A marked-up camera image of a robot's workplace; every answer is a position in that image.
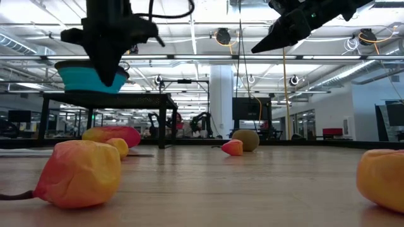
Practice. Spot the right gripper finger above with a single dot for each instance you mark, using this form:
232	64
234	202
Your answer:
296	34
285	26

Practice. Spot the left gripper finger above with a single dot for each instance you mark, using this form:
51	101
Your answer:
115	56
99	56

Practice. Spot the blue collapsible bowl grey rim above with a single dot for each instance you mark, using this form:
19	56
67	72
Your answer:
79	80

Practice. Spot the red yellow toy mango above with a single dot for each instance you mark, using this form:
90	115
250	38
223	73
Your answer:
116	135

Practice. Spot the small orange yellow toy pear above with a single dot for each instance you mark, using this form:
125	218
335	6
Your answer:
79	176
120	146
382	179
234	148

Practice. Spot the brown green toy kiwi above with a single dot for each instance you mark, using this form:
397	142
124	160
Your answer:
249	140

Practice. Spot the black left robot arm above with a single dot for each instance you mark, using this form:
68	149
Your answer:
107	9

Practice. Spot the black background robot arm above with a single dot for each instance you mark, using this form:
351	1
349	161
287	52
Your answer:
202	118
153	121

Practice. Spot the black perforated riser shelf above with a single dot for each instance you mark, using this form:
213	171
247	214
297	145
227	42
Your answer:
110	101

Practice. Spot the long ceiling light strip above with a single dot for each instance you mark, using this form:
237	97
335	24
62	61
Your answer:
202	57

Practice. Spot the black monitor on stand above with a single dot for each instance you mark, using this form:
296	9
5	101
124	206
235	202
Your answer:
249	108

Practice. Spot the white round column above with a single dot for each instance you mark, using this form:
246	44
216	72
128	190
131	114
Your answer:
221	101

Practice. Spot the black desktop monitor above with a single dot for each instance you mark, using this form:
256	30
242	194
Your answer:
19	116

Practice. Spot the red box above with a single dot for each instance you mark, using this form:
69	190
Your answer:
332	132

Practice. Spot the silver ceiling duct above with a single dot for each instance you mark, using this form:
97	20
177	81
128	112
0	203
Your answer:
356	73

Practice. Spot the black camera rig frame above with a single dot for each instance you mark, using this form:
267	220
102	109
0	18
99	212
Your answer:
184	81

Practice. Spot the dark wall screen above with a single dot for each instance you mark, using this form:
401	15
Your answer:
396	115

